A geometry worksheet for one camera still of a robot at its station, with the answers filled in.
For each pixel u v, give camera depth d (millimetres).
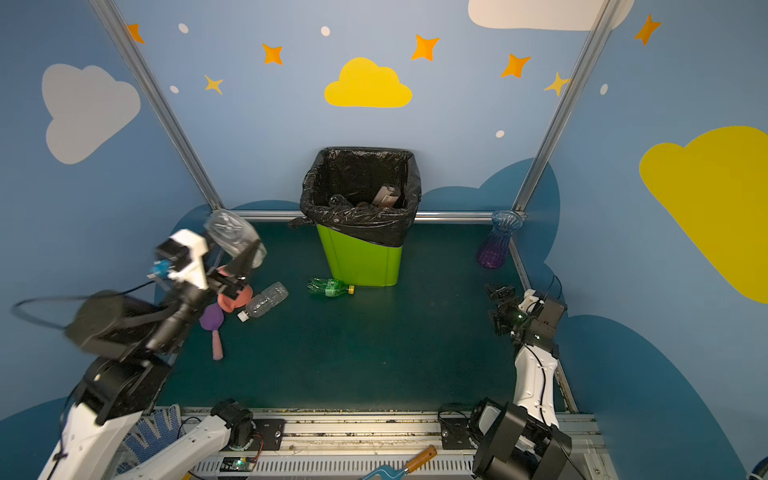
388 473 699
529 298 762
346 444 734
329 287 984
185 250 364
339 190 1017
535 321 636
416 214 805
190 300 420
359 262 928
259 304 974
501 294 737
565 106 859
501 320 746
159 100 838
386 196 964
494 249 1028
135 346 367
